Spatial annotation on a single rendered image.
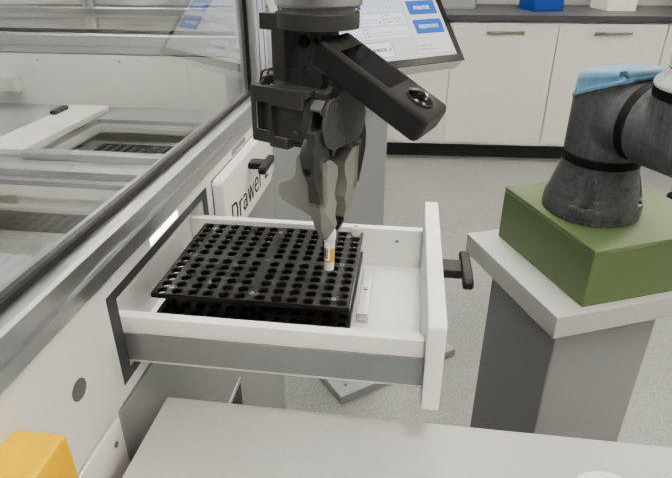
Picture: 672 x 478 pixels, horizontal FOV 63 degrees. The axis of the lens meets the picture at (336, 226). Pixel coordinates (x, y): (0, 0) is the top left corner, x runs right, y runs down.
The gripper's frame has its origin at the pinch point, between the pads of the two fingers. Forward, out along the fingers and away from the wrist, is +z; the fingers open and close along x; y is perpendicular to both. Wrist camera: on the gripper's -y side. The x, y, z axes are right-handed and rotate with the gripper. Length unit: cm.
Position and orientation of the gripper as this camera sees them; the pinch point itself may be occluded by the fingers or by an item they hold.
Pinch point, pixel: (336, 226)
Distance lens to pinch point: 54.9
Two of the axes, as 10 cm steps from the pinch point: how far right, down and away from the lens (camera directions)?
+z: -0.1, 8.9, 4.5
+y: -8.5, -2.5, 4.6
